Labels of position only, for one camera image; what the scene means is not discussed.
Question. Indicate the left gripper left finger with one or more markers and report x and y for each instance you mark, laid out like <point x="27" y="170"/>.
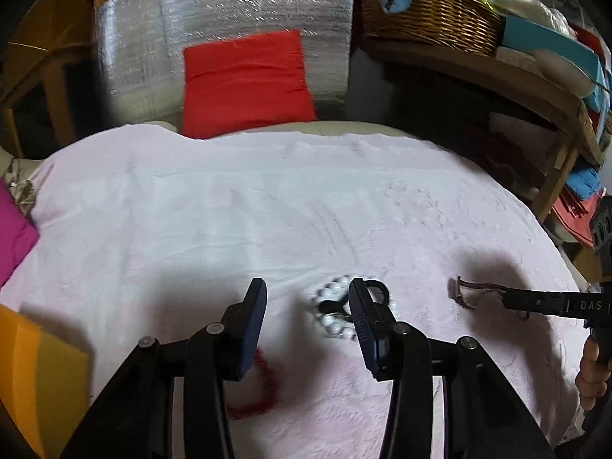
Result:
<point x="243" y="323"/>

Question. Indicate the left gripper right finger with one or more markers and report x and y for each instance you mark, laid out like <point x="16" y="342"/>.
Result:
<point x="391" y="349"/>

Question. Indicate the person's right hand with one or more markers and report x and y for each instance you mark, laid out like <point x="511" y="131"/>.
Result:
<point x="591" y="381"/>

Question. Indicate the wooden shelf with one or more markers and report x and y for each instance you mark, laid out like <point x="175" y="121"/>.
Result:
<point x="567" y="113"/>

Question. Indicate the orange cardboard box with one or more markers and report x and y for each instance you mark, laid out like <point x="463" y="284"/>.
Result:
<point x="44" y="384"/>

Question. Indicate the magenta cushion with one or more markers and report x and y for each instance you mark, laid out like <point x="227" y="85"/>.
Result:
<point x="18" y="236"/>

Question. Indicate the red cushion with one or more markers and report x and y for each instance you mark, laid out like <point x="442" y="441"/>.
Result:
<point x="245" y="83"/>

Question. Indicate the silver fabric pouch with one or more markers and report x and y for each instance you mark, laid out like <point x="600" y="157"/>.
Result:
<point x="21" y="191"/>

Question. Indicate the wooden side table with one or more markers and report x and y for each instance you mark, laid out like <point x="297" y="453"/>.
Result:
<point x="35" y="111"/>

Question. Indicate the silver foil insulation sheet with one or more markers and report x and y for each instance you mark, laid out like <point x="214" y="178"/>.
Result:
<point x="139" y="44"/>

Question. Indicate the wicker basket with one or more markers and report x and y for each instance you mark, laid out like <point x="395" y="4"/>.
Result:
<point x="465" y="25"/>

